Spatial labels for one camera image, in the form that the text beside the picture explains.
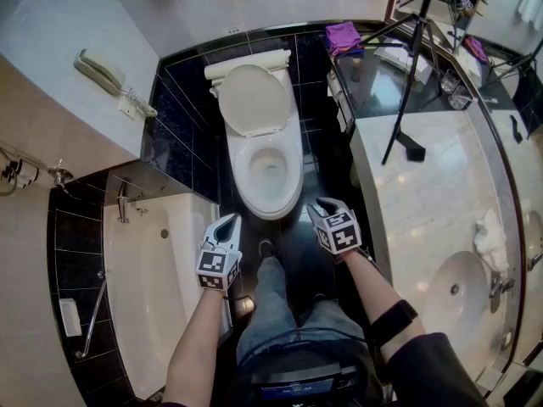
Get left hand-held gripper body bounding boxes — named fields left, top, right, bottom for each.
left=195, top=240, right=244, bottom=291

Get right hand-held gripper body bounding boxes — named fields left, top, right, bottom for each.
left=312, top=209, right=363, bottom=256

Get person's left forearm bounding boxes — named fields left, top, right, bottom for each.
left=160, top=286, right=232, bottom=407

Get person's right forearm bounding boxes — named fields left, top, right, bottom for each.
left=339, top=248, right=428, bottom=366

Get white toilet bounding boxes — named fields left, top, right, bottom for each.
left=210, top=53, right=305, bottom=222

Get white bathtub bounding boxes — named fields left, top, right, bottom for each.
left=103, top=192, right=232, bottom=400

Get person's blue jeans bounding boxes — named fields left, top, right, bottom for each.
left=235, top=255, right=368, bottom=381

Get chrome bathtub spout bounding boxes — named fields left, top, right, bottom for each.
left=116, top=179, right=131, bottom=224

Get black armband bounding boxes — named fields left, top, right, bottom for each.
left=367, top=298, right=420, bottom=349

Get chrome bathtub grab bar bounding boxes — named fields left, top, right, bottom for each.
left=75, top=270, right=107, bottom=360

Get white sink basin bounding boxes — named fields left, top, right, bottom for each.
left=423, top=250, right=491, bottom=371

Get black device with screen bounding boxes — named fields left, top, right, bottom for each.
left=249, top=365, right=357, bottom=407

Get white soap dish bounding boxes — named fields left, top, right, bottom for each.
left=59, top=298, right=83, bottom=337

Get crumpled white washcloth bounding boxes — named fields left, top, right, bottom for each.
left=473, top=208, right=510, bottom=273

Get clear drinking glass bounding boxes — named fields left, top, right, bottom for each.
left=439, top=69, right=462, bottom=95
left=449, top=85, right=474, bottom=110

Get folded white towel on counter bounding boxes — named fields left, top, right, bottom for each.
left=372, top=36, right=434, bottom=82

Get chrome shower valve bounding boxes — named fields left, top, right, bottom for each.
left=47, top=165, right=74, bottom=194

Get chrome sink faucet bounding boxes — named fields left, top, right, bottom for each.
left=487, top=269, right=517, bottom=313

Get purple cloth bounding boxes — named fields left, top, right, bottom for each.
left=325, top=21, right=366, bottom=54

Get white toiletry bottle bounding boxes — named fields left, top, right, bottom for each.
left=8, top=159, right=40, bottom=176
left=3, top=165, right=39, bottom=182
left=0, top=171, right=31, bottom=187

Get left hand-held gripper cable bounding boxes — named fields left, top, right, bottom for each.
left=222, top=294, right=256, bottom=313

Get coiled telephone cord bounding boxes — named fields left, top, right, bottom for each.
left=122, top=85, right=159, bottom=119

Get white telephone wall plate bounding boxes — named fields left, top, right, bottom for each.
left=117, top=95, right=139, bottom=120

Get beige wall telephone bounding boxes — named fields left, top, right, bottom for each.
left=75, top=48, right=126, bottom=97

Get chrome shower hose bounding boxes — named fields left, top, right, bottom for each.
left=0, top=140, right=33, bottom=198

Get framed wall mirror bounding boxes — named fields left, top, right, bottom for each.
left=383, top=0, right=543, bottom=137

